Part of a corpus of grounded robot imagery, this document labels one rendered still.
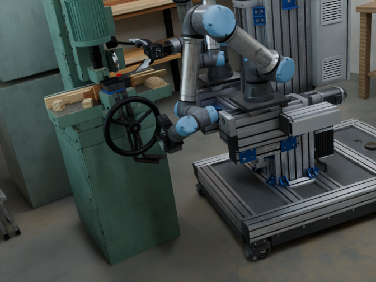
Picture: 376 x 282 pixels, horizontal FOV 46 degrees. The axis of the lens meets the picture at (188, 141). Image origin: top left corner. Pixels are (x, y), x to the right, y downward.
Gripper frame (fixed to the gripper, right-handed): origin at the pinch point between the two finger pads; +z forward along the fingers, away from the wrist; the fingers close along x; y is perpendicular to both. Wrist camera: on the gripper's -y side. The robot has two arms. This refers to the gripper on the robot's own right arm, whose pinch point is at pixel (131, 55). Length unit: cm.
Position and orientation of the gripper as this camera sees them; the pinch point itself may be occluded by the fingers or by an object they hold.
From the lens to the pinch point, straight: 221.2
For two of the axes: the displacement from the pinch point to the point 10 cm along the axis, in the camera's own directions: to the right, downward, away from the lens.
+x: 1.5, 9.2, 3.5
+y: 4.9, 2.4, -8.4
